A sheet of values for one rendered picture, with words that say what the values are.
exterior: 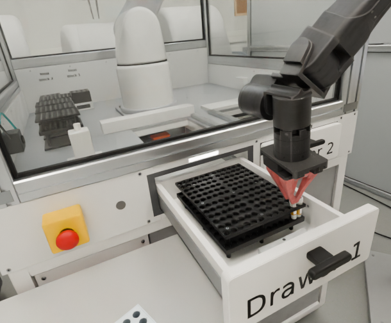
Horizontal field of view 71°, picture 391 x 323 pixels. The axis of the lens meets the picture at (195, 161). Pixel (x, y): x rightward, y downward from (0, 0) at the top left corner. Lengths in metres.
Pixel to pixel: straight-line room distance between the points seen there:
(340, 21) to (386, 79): 1.82
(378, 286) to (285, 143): 1.32
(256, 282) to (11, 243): 0.47
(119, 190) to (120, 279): 0.19
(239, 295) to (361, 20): 0.40
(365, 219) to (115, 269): 0.49
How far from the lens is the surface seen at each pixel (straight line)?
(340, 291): 1.66
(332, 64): 0.47
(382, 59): 2.27
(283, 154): 0.47
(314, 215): 0.60
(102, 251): 0.72
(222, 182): 0.62
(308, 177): 0.50
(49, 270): 0.72
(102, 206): 0.64
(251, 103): 0.48
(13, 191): 0.61
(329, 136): 0.92
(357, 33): 0.47
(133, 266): 0.66
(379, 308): 1.61
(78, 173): 0.60
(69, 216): 0.59
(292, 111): 0.43
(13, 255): 0.69
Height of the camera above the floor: 1.21
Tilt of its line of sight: 25 degrees down
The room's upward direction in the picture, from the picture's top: 5 degrees counter-clockwise
